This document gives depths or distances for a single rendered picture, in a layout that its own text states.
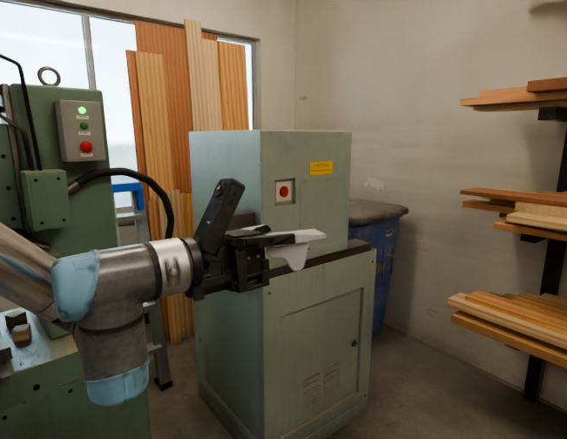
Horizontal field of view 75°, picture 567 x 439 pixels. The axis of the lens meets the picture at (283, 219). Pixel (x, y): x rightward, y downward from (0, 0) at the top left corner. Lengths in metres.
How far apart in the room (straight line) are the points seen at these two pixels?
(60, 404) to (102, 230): 0.50
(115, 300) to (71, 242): 0.78
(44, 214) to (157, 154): 1.58
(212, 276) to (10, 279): 0.25
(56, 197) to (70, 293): 0.69
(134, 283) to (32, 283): 0.16
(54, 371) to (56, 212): 0.43
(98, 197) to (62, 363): 0.47
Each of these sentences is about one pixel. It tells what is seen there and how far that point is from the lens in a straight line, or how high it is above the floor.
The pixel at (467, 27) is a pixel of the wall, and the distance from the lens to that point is 2.51.
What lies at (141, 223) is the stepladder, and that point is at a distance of 2.11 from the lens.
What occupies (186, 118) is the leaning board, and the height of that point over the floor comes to 1.51.
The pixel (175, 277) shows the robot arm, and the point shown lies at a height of 1.21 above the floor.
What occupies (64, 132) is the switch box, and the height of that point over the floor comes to 1.40.
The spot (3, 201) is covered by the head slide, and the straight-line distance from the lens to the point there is 1.24.
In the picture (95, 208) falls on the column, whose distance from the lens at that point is 1.25.
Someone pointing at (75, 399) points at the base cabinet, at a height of 0.66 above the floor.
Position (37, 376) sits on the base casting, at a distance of 1.24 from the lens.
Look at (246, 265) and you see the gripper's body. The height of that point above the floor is 1.21.
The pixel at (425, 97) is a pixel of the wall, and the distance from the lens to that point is 2.56.
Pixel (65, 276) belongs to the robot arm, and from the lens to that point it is 0.47.
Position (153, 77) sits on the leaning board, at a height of 1.76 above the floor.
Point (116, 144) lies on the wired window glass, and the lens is 2.80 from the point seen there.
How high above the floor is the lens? 1.39
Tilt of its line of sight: 13 degrees down
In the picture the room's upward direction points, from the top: straight up
